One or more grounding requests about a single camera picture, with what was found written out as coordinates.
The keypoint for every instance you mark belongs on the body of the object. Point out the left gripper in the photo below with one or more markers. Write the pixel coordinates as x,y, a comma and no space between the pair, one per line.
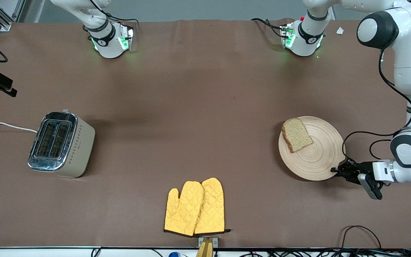
354,169

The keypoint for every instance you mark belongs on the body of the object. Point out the round wooden plate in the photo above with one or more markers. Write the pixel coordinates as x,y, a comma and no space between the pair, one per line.
319,157

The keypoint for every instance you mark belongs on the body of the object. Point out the brown bread slice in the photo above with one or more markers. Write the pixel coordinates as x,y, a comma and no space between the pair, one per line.
296,135

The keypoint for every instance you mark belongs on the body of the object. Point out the cream and chrome toaster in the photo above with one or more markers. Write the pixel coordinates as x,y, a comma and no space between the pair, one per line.
80,150

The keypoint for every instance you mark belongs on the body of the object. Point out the white paper scrap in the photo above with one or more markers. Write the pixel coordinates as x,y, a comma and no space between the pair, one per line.
340,30

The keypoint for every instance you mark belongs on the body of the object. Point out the yellow quilted oven mitt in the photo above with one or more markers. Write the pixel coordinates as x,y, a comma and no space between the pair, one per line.
184,210
212,207

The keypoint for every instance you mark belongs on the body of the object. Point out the brown table cover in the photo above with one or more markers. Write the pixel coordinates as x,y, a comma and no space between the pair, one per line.
205,89

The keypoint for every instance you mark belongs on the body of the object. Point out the blue round object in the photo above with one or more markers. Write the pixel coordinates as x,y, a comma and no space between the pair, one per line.
173,255

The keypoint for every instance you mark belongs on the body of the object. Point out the silver metal bracket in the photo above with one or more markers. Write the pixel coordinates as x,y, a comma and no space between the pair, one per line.
215,242

